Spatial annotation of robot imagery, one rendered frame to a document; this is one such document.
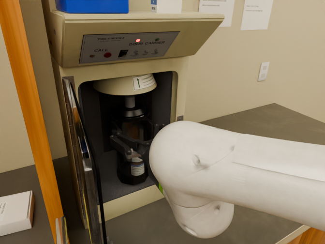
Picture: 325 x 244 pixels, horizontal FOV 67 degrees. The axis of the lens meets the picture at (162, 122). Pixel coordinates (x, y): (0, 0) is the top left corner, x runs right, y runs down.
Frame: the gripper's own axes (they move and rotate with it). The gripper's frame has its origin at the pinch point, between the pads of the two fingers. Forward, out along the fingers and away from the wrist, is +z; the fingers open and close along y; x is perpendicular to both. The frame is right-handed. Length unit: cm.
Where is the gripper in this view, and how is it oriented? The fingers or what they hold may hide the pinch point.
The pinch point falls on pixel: (131, 125)
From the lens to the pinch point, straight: 72.1
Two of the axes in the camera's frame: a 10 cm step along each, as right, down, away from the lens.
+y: -8.8, 1.9, -4.4
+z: -4.7, -4.1, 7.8
